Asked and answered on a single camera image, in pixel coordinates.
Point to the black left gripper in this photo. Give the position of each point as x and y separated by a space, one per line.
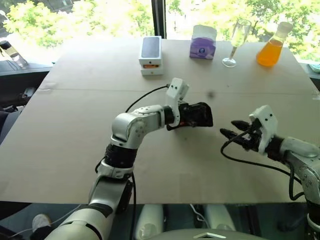
188 115

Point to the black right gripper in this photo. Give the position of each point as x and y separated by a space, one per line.
253 140

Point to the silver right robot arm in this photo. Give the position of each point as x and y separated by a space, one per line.
300 150

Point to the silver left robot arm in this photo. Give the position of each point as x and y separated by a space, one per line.
125 125

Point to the purple tissue box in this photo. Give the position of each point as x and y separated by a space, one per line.
202 48

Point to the glass flask with orange liquid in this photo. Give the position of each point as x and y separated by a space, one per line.
271 53

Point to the white phone box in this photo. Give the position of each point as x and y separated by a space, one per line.
150 48

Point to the clear champagne glass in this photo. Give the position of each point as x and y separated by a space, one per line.
240 35

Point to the white rounded leg cover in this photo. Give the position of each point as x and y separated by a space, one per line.
148 220
220 217

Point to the teal patterned item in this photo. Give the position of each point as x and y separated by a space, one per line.
315 67

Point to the grey robot chest plate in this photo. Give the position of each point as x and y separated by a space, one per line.
207 235

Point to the white shoe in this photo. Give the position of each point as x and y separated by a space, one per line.
40 221

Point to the clear bottle with black cap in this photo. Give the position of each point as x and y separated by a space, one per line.
13 53

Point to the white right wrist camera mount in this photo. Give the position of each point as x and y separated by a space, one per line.
266 125

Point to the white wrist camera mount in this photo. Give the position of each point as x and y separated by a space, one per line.
266 125
175 93

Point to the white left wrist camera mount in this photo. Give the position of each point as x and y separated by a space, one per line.
175 93

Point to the black window frame post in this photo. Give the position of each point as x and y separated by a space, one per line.
158 17

